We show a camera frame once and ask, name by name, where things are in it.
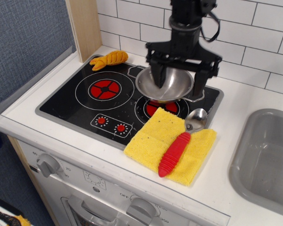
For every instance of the spoon with red handle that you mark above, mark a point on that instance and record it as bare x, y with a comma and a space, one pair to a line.
194, 122

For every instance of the black toy stove top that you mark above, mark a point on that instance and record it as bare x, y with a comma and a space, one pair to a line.
107, 106

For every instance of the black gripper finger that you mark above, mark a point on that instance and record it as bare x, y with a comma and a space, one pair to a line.
159, 74
200, 80

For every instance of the light wooden post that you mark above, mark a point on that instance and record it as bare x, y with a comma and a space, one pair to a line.
84, 20

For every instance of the grey oven knob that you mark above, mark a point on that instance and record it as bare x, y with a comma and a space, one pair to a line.
47, 165
141, 210

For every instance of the grey left oven knob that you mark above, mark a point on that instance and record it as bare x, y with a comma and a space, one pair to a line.
47, 165

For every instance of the white toy oven front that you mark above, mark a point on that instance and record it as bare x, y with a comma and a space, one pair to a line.
77, 197

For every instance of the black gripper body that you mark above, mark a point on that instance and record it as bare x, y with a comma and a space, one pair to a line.
184, 51

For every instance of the silver metal bowl with handles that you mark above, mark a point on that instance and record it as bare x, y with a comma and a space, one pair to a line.
178, 85

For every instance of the grey sink basin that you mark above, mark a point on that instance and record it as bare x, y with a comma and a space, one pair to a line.
256, 172

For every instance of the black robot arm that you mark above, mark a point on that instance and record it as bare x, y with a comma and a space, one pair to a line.
188, 12

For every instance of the yellow plush shrimp toy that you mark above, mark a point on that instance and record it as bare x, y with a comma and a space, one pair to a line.
111, 59

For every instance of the grey right oven knob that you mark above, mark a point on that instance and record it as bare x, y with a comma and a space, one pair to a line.
141, 210

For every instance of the yellow cloth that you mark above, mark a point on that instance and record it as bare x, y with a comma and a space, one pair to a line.
152, 140

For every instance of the yellow object at bottom left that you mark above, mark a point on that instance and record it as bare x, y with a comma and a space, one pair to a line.
19, 221

